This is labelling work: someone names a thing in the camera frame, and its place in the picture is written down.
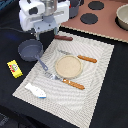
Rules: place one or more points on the round wooden plate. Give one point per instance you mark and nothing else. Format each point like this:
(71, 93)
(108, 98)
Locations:
(68, 66)

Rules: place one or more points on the beige bowl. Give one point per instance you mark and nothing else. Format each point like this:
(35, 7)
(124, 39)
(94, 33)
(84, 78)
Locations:
(122, 16)

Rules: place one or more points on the yellow toy box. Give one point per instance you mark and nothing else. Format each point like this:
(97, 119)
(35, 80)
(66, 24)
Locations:
(14, 68)

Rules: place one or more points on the grey toy pot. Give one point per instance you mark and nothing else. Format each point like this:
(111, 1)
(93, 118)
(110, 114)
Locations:
(73, 8)

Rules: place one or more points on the orange handled fork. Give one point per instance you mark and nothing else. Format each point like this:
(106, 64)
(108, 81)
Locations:
(73, 84)

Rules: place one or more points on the orange handled knife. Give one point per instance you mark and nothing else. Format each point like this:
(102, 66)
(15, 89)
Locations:
(80, 56)

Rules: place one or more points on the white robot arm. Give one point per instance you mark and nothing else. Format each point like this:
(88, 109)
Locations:
(43, 15)

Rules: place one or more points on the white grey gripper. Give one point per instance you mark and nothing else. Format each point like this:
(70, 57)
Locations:
(43, 15)

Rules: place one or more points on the brown toy sausage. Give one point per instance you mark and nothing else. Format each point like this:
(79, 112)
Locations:
(63, 38)

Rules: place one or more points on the grey toy frying pan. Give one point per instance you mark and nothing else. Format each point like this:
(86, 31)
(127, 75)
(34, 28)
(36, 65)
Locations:
(32, 50)

